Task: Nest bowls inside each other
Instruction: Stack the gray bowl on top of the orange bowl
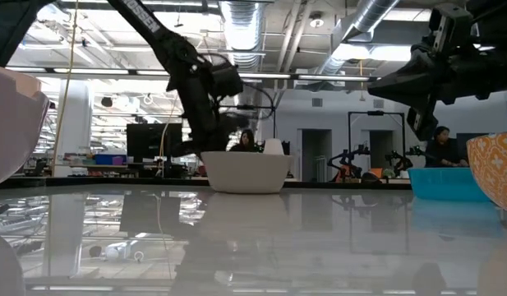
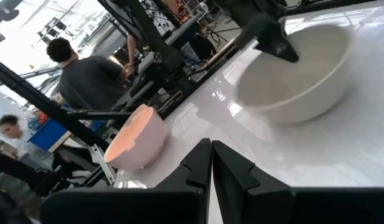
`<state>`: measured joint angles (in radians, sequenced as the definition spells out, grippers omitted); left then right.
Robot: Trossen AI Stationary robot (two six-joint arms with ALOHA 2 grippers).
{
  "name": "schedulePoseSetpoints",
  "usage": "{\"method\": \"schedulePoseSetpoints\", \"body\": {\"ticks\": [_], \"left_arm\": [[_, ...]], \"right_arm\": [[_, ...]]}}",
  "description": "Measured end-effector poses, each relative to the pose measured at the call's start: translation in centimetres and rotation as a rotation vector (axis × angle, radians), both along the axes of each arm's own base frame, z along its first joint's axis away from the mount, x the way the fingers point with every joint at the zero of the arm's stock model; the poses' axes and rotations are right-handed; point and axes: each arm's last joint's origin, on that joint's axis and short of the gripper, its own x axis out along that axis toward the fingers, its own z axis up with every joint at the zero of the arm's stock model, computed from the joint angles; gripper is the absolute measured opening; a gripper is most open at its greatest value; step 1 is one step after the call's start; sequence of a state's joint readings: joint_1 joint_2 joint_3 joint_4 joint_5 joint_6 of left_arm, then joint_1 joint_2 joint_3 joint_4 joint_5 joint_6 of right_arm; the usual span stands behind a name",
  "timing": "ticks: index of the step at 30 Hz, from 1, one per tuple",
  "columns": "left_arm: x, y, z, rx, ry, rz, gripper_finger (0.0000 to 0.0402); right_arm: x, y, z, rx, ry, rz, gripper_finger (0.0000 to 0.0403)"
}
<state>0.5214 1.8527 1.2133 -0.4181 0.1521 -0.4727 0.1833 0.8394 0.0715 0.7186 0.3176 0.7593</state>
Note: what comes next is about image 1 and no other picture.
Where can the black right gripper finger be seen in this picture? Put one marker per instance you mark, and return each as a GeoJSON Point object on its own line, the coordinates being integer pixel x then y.
{"type": "Point", "coordinates": [401, 88]}

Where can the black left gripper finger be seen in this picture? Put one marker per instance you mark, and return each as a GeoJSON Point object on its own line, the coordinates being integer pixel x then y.
{"type": "Point", "coordinates": [236, 123]}
{"type": "Point", "coordinates": [187, 149]}

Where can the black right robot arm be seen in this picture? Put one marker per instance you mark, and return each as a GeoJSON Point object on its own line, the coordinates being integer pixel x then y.
{"type": "Point", "coordinates": [493, 24]}

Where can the black orange background robot arm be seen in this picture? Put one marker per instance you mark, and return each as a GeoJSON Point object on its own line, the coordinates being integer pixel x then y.
{"type": "Point", "coordinates": [397, 161]}
{"type": "Point", "coordinates": [347, 162]}

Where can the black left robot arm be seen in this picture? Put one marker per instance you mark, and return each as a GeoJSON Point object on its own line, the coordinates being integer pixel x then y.
{"type": "Point", "coordinates": [154, 29]}

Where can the person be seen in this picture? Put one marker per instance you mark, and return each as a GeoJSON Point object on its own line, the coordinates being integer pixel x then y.
{"type": "Point", "coordinates": [442, 150]}
{"type": "Point", "coordinates": [245, 141]}

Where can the black computer monitor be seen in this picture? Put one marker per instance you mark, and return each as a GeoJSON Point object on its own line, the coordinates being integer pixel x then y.
{"type": "Point", "coordinates": [148, 141]}

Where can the white cone-shaped object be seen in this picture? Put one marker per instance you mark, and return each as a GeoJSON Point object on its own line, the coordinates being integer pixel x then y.
{"type": "Point", "coordinates": [273, 146]}

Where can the blue storage bin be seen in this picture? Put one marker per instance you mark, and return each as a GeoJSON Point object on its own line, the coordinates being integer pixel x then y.
{"type": "Point", "coordinates": [109, 159]}

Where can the orange white patterned bowl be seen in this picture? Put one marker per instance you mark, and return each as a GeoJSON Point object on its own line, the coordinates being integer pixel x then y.
{"type": "Point", "coordinates": [495, 168]}

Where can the teal bowl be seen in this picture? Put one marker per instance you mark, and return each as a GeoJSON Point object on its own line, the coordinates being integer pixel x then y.
{"type": "Point", "coordinates": [446, 185]}

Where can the white square column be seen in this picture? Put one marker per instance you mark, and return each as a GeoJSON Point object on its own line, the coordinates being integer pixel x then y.
{"type": "Point", "coordinates": [72, 123]}

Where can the pink bowl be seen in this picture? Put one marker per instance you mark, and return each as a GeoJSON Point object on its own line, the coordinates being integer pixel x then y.
{"type": "Point", "coordinates": [12, 127]}

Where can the black metal frame stand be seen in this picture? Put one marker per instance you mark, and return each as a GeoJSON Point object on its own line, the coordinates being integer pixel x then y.
{"type": "Point", "coordinates": [376, 113]}

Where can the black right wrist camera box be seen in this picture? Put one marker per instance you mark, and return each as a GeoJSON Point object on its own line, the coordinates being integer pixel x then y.
{"type": "Point", "coordinates": [421, 120]}

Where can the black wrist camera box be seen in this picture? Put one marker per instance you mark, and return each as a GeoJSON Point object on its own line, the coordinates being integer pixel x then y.
{"type": "Point", "coordinates": [421, 120]}
{"type": "Point", "coordinates": [227, 80]}

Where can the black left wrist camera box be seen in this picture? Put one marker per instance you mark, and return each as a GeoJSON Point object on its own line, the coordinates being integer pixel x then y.
{"type": "Point", "coordinates": [227, 80]}

